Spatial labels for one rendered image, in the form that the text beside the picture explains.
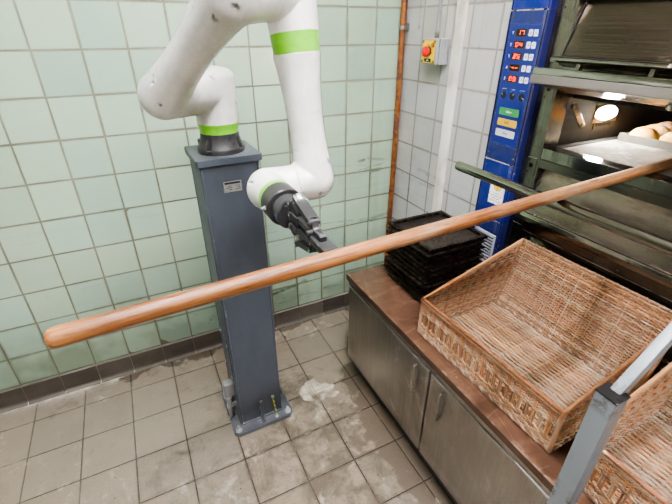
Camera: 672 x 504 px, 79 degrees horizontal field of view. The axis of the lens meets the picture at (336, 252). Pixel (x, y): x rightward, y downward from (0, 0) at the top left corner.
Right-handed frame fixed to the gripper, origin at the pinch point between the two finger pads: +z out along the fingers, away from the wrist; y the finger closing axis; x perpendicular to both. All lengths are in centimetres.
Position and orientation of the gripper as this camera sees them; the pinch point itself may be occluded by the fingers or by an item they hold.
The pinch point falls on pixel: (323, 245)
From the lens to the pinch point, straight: 78.4
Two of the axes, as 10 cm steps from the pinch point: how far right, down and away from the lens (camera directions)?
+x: -9.0, 2.1, -3.9
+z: 4.4, 4.4, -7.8
